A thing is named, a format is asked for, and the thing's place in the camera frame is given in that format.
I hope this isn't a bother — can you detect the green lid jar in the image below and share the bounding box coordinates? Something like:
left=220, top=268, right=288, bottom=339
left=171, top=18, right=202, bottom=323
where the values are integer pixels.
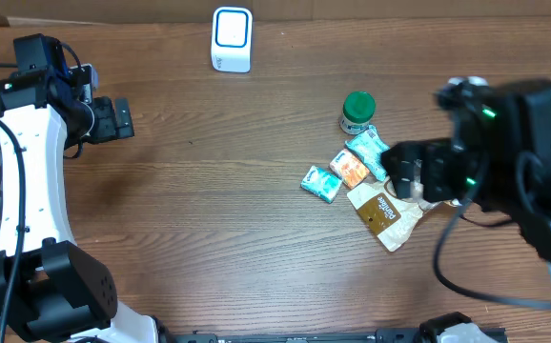
left=339, top=91, right=376, bottom=135

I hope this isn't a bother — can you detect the white barcode scanner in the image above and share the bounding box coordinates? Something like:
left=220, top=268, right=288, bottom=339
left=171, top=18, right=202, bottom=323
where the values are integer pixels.
left=211, top=6, right=254, bottom=73

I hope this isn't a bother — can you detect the clear snack bag brown label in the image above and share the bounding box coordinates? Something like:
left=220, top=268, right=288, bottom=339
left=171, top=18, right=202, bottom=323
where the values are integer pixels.
left=347, top=177, right=460, bottom=252

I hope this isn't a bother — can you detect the teal tissue packet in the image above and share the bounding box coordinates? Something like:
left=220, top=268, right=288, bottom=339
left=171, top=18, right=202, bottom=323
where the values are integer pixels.
left=300, top=166, right=342, bottom=204

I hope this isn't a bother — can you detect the orange tissue packet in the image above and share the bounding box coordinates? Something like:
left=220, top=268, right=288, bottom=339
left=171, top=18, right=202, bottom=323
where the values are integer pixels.
left=329, top=149, right=370, bottom=189

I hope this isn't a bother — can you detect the cardboard back panel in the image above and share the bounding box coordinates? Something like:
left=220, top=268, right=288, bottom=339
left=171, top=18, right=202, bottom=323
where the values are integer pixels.
left=0, top=0, right=551, bottom=27

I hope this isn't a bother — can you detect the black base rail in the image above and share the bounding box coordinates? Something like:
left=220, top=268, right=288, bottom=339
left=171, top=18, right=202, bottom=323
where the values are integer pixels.
left=158, top=312, right=509, bottom=343

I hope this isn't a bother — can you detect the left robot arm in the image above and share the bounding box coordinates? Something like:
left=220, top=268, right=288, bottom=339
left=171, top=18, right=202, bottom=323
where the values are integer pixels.
left=0, top=33, right=168, bottom=342

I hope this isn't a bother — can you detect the light teal wipes pack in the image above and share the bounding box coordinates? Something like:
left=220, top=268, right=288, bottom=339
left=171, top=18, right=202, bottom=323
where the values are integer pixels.
left=345, top=125, right=390, bottom=181

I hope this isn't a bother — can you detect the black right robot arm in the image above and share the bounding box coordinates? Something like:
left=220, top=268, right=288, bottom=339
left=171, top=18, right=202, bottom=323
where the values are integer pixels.
left=380, top=76, right=551, bottom=312

